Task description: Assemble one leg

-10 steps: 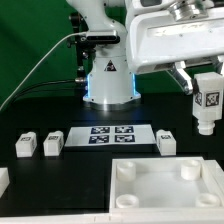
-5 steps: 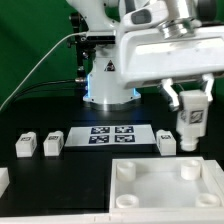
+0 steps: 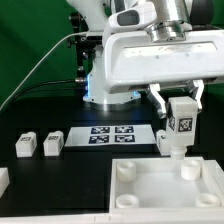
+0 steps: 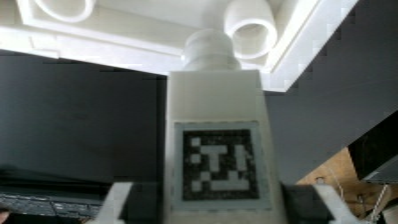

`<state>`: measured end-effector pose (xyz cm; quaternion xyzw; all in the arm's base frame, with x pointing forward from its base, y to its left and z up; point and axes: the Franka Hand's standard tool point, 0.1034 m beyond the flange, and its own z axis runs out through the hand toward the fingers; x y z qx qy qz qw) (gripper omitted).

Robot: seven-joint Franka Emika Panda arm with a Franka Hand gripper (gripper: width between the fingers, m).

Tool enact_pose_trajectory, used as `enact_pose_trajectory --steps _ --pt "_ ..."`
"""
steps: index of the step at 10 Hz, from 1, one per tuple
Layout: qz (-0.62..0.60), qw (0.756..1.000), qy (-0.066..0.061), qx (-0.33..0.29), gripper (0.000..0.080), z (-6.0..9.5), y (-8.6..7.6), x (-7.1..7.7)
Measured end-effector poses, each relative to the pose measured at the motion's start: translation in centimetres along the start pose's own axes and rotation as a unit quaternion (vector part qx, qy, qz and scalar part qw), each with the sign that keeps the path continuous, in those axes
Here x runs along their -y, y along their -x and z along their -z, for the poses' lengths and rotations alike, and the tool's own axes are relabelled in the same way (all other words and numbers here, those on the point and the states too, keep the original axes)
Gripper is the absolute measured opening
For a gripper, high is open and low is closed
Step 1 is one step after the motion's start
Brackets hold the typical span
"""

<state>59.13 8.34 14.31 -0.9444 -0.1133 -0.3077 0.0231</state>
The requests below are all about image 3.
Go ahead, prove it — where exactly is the white cable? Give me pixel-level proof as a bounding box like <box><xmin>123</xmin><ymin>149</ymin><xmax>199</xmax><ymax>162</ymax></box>
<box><xmin>0</xmin><ymin>32</ymin><xmax>88</xmax><ymax>112</ymax></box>

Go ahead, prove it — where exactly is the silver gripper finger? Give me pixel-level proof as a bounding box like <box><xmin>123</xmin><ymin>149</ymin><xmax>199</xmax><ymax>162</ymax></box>
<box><xmin>187</xmin><ymin>80</ymin><xmax>204</xmax><ymax>112</ymax></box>
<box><xmin>146</xmin><ymin>84</ymin><xmax>167</xmax><ymax>119</ymax></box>

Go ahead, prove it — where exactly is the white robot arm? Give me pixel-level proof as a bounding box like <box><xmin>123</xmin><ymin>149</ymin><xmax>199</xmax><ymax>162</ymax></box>
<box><xmin>66</xmin><ymin>0</ymin><xmax>224</xmax><ymax>118</ymax></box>

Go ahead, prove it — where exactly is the black cable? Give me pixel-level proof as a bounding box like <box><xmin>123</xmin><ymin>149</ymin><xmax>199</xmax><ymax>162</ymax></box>
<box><xmin>9</xmin><ymin>78</ymin><xmax>84</xmax><ymax>101</ymax></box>

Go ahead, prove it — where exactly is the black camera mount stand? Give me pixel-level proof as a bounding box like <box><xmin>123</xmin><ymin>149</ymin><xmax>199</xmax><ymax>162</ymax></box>
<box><xmin>67</xmin><ymin>12</ymin><xmax>96</xmax><ymax>85</ymax></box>

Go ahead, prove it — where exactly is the white square tabletop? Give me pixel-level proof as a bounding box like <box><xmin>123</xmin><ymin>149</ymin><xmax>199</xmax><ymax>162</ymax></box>
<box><xmin>109</xmin><ymin>157</ymin><xmax>224</xmax><ymax>213</ymax></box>

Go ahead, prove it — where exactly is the white marker sheet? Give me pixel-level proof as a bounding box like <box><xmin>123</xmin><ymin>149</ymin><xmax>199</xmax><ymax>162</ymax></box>
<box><xmin>65</xmin><ymin>124</ymin><xmax>156</xmax><ymax>147</ymax></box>

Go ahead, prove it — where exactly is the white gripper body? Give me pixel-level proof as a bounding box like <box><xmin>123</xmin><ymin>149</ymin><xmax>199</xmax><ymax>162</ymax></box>
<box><xmin>102</xmin><ymin>30</ymin><xmax>224</xmax><ymax>93</ymax></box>

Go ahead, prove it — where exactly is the white left obstacle block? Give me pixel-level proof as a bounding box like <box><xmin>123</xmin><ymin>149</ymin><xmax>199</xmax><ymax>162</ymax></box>
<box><xmin>0</xmin><ymin>168</ymin><xmax>10</xmax><ymax>197</ymax></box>

